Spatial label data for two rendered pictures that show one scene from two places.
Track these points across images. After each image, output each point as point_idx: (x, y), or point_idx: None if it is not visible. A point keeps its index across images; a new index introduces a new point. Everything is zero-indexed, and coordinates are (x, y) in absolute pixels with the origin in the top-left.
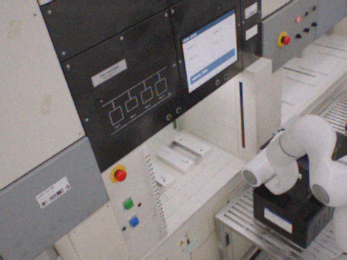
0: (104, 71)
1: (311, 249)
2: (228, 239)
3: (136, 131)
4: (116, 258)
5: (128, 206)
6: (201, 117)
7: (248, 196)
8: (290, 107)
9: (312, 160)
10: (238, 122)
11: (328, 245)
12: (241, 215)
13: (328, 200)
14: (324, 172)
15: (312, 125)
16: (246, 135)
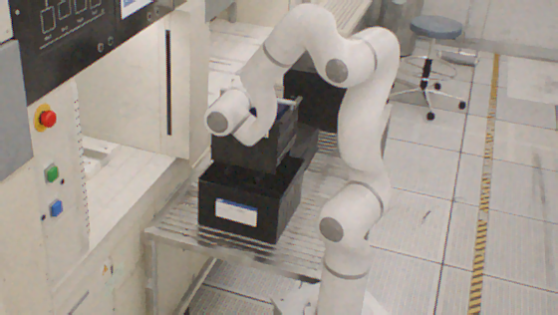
0: None
1: (282, 243)
2: None
3: (67, 54)
4: (32, 268)
5: (54, 175)
6: (101, 101)
7: (182, 202)
8: (211, 97)
9: (318, 43)
10: (161, 96)
11: (300, 236)
12: (180, 224)
13: (346, 74)
14: (339, 43)
15: (309, 10)
16: (174, 113)
